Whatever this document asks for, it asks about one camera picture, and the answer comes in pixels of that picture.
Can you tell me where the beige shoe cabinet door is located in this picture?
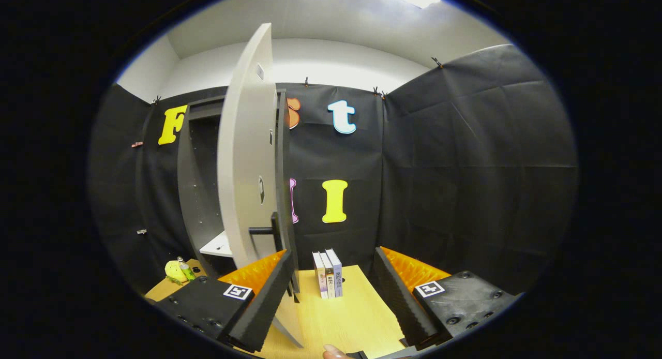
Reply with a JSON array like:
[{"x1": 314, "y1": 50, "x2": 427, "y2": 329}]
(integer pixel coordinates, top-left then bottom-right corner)
[{"x1": 217, "y1": 23, "x2": 306, "y2": 348}]

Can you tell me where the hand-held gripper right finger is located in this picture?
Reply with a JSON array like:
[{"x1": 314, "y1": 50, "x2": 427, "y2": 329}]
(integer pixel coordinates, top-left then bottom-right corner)
[{"x1": 374, "y1": 247, "x2": 523, "y2": 351}]

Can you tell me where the dark grey shoe cabinet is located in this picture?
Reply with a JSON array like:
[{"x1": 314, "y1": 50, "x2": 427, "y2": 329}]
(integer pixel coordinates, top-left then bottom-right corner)
[{"x1": 177, "y1": 88, "x2": 302, "y2": 304}]

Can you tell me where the white spine book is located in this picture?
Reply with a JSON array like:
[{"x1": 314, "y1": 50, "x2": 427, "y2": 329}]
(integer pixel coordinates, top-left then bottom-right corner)
[{"x1": 319, "y1": 250, "x2": 337, "y2": 299}]

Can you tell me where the brown purple book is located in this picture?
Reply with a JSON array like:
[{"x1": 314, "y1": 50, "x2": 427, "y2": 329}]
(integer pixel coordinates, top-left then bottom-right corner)
[{"x1": 312, "y1": 251, "x2": 328, "y2": 300}]

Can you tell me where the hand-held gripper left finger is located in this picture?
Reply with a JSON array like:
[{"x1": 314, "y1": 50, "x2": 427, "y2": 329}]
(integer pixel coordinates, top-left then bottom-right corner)
[{"x1": 155, "y1": 249, "x2": 295, "y2": 353}]

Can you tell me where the black backdrop cloth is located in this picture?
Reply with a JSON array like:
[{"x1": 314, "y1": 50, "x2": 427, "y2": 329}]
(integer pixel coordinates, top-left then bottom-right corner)
[{"x1": 88, "y1": 43, "x2": 578, "y2": 297}]

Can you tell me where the white blue book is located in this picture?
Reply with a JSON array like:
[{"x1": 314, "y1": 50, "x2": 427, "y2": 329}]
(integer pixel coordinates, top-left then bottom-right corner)
[{"x1": 325, "y1": 248, "x2": 344, "y2": 297}]

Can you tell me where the yellow plush toy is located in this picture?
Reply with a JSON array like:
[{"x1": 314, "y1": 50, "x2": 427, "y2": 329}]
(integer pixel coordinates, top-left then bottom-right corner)
[{"x1": 164, "y1": 260, "x2": 188, "y2": 286}]

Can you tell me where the green label drink bottle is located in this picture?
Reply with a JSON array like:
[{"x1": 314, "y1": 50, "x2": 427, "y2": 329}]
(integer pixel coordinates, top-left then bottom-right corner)
[{"x1": 177, "y1": 256, "x2": 197, "y2": 281}]

